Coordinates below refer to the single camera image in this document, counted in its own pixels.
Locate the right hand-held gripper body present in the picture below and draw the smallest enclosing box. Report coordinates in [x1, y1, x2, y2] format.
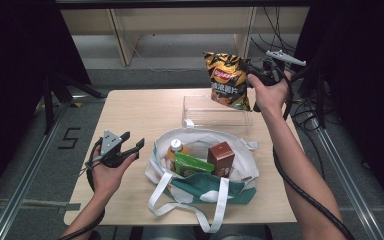
[250, 49, 307, 87]

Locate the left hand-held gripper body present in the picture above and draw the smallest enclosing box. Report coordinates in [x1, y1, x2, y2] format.
[93, 129, 138, 169]

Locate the black yellow chips bag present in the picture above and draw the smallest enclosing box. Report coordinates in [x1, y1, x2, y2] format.
[202, 50, 253, 112]

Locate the orange drink bottle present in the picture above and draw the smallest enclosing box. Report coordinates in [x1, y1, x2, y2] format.
[166, 138, 190, 172]

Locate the green snack packet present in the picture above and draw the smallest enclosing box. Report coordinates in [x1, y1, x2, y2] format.
[173, 151, 216, 178]

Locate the clear plastic bin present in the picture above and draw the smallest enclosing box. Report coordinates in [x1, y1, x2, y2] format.
[181, 94, 254, 130]

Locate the white green orange tote bag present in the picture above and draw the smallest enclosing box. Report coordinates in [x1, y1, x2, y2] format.
[144, 127, 261, 235]

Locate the brown carton box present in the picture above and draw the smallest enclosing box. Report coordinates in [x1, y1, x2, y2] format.
[206, 140, 236, 179]

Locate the person's right hand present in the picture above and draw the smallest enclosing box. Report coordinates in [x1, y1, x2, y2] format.
[247, 70, 293, 117]

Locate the person's left hand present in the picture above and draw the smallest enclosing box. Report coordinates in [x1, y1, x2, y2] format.
[90, 145, 138, 202]

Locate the black tripod stand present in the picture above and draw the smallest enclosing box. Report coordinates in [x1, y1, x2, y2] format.
[289, 62, 328, 130]
[40, 70, 107, 135]

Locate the beige wooden desk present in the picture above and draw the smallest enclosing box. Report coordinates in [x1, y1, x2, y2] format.
[60, 5, 312, 67]

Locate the dark curtain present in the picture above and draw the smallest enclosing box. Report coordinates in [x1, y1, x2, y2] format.
[0, 0, 93, 209]
[289, 0, 384, 214]

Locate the bundle of black cables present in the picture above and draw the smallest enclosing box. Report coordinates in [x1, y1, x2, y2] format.
[249, 5, 298, 78]

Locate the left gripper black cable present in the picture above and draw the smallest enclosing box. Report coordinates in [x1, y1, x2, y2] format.
[57, 137, 107, 240]

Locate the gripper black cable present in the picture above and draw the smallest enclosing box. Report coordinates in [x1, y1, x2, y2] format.
[272, 65, 357, 240]
[57, 137, 107, 240]

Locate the aluminium floor rail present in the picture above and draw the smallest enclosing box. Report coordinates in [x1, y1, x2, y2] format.
[0, 99, 75, 240]
[313, 126, 384, 240]

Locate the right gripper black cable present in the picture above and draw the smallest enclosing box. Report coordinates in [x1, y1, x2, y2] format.
[272, 65, 357, 240]

